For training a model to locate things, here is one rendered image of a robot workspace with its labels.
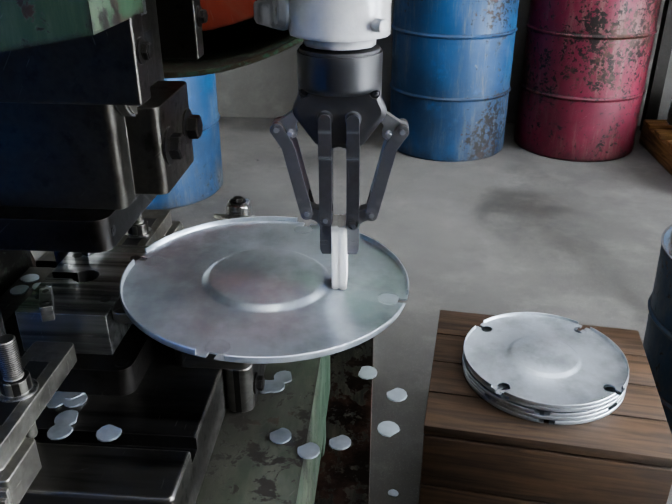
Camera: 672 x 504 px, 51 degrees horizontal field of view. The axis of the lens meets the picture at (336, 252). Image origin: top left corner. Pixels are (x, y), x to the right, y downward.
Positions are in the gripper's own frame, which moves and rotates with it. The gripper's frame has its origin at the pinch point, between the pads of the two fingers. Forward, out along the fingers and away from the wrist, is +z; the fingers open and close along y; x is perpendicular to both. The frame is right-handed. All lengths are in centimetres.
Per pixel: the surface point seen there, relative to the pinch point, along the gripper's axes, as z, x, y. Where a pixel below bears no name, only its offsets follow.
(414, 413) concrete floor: 82, 75, 14
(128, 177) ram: -9.7, -5.7, -18.3
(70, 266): 3.8, 2.4, -29.2
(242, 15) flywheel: -17.9, 33.1, -14.7
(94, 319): 4.3, -7.2, -23.0
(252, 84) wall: 62, 331, -68
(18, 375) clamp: 4.4, -16.1, -26.3
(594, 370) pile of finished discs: 43, 42, 43
